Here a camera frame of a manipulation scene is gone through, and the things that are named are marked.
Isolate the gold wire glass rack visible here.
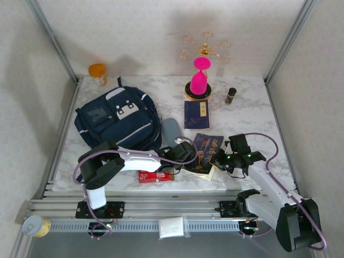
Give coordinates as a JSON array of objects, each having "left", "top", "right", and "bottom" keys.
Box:
[{"left": 178, "top": 32, "right": 232, "bottom": 102}]

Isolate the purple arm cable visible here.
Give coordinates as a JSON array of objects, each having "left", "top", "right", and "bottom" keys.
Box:
[
  {"left": 240, "top": 133, "right": 328, "bottom": 252},
  {"left": 73, "top": 136, "right": 198, "bottom": 240}
]

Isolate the white plastic packet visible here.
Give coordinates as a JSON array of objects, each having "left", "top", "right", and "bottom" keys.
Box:
[{"left": 157, "top": 216, "right": 185, "bottom": 240}]

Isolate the jar with orange lid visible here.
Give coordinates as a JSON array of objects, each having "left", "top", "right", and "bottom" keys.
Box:
[{"left": 88, "top": 63, "right": 108, "bottom": 87}]

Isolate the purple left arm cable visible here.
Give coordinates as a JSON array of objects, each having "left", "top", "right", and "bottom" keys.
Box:
[{"left": 73, "top": 136, "right": 198, "bottom": 240}]

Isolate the navy blue backpack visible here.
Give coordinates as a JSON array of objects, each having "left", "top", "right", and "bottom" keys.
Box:
[{"left": 74, "top": 77, "right": 163, "bottom": 182}]

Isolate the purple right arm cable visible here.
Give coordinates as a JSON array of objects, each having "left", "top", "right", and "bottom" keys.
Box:
[{"left": 240, "top": 133, "right": 328, "bottom": 252}]

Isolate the black controller board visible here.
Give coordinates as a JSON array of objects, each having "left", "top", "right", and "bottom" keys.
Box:
[
  {"left": 88, "top": 221, "right": 115, "bottom": 232},
  {"left": 240, "top": 219, "right": 259, "bottom": 233}
]

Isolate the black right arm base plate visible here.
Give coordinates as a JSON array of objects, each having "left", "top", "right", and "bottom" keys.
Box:
[{"left": 219, "top": 200, "right": 269, "bottom": 219}]

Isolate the aluminium corner post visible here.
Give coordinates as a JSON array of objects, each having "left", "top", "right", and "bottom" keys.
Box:
[
  {"left": 264, "top": 0, "right": 318, "bottom": 84},
  {"left": 25, "top": 0, "right": 81, "bottom": 84}
]

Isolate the dark book with portrait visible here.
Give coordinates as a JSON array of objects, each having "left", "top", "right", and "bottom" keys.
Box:
[{"left": 185, "top": 133, "right": 225, "bottom": 175}]

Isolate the red box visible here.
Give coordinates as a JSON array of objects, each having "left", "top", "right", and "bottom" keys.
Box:
[{"left": 138, "top": 169, "right": 175, "bottom": 184}]

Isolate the dark blue thin book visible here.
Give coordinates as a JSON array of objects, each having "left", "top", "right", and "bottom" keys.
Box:
[{"left": 184, "top": 99, "right": 210, "bottom": 131}]

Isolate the aluminium rail frame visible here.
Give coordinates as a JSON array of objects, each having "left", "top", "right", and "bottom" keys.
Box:
[{"left": 16, "top": 188, "right": 318, "bottom": 224}]

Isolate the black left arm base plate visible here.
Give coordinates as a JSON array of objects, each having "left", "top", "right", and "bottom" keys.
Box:
[{"left": 75, "top": 200, "right": 126, "bottom": 219}]

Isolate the pink goblet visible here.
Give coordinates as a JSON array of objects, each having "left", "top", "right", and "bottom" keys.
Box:
[{"left": 189, "top": 56, "right": 212, "bottom": 95}]

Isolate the aluminium side rail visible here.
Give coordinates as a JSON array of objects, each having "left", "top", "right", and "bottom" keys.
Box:
[
  {"left": 264, "top": 79, "right": 302, "bottom": 196},
  {"left": 41, "top": 79, "right": 83, "bottom": 198}
]

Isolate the spice bottle with black cap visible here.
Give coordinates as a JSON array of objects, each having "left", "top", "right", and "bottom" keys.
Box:
[{"left": 225, "top": 87, "right": 238, "bottom": 106}]

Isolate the grey slotted cable duct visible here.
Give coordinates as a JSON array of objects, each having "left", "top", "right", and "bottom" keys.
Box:
[{"left": 49, "top": 219, "right": 260, "bottom": 233}]

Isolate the brown book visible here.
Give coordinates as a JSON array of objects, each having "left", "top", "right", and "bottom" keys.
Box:
[{"left": 198, "top": 164, "right": 217, "bottom": 181}]

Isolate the grey-blue pencil case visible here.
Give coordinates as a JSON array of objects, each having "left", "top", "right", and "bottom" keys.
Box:
[{"left": 161, "top": 118, "right": 183, "bottom": 148}]

